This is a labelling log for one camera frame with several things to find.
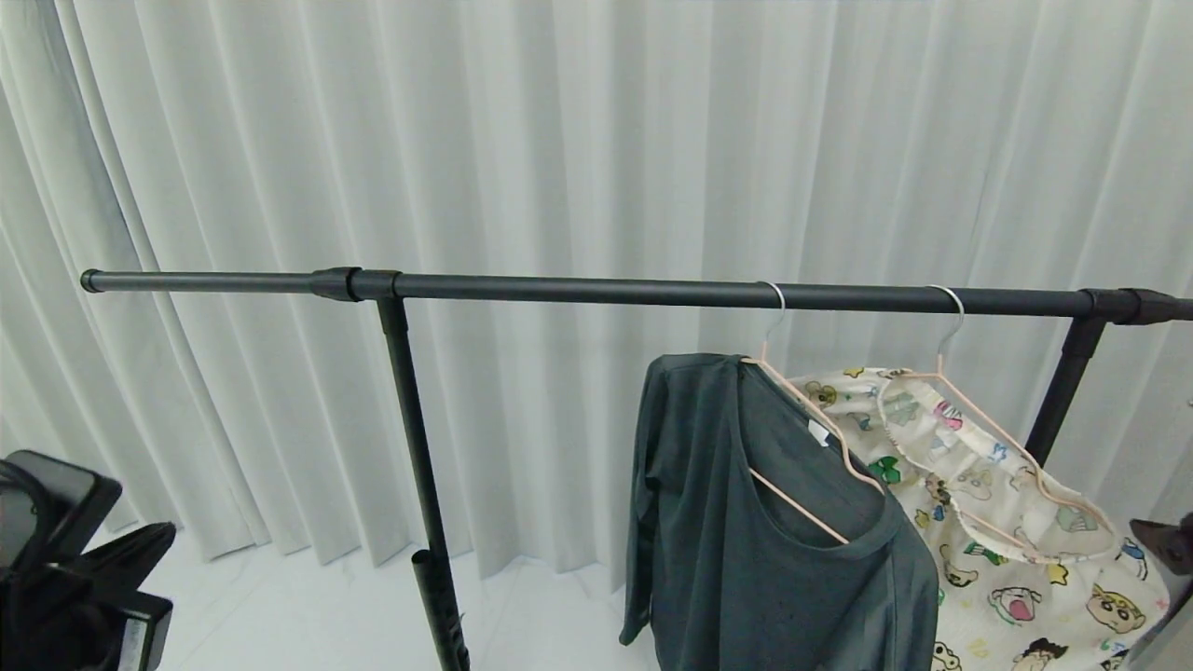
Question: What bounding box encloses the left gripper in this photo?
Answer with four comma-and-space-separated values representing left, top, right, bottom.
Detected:
0, 522, 178, 671

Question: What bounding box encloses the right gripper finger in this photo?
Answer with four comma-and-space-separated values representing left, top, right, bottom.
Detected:
1129, 511, 1193, 576

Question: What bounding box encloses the cream printed garment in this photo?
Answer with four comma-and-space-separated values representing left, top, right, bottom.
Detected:
790, 365, 1171, 671

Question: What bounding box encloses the pink clothes hanger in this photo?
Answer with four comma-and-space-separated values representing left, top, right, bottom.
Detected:
741, 281, 886, 546
881, 284, 1115, 565

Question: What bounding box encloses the dark grey long-sleeved shirt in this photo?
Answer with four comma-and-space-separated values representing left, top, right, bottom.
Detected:
620, 352, 940, 671

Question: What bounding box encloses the black clothes rack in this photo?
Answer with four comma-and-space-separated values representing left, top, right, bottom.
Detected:
79, 267, 1193, 671

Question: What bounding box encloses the white curtain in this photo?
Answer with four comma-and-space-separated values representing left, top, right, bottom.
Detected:
0, 0, 1193, 597

